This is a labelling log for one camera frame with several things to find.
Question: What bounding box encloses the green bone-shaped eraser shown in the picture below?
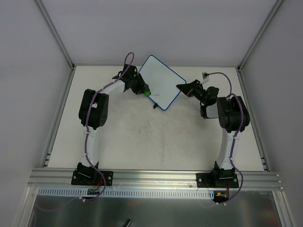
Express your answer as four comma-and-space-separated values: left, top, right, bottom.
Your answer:
144, 90, 151, 96

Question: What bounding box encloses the blue framed whiteboard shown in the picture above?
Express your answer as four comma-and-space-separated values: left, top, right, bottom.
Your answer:
139, 55, 187, 111

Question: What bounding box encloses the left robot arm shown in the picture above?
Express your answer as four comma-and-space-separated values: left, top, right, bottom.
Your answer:
71, 63, 150, 186

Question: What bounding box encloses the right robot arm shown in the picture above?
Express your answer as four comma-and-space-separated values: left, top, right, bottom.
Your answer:
176, 79, 250, 188

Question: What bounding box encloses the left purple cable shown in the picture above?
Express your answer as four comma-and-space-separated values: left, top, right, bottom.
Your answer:
35, 52, 137, 211

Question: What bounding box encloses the purple cable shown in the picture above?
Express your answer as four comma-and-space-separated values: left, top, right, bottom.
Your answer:
205, 72, 244, 206
35, 52, 137, 211

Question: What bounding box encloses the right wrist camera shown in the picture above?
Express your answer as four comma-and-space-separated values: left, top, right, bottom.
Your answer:
202, 72, 209, 84

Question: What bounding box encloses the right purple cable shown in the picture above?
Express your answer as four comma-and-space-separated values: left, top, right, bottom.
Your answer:
205, 72, 244, 206

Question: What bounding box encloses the right aluminium frame post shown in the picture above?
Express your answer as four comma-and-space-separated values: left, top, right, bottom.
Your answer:
237, 0, 284, 72

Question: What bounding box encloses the aluminium frame post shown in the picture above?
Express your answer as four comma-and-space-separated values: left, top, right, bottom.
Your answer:
34, 0, 75, 70
237, 0, 284, 72

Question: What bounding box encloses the left aluminium frame post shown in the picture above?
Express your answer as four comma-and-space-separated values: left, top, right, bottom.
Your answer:
34, 0, 75, 70

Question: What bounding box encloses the aluminium mounting rail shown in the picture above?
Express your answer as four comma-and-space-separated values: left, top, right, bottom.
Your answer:
27, 168, 284, 191

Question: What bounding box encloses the white slotted cable duct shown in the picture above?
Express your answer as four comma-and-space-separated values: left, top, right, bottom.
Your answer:
37, 187, 215, 200

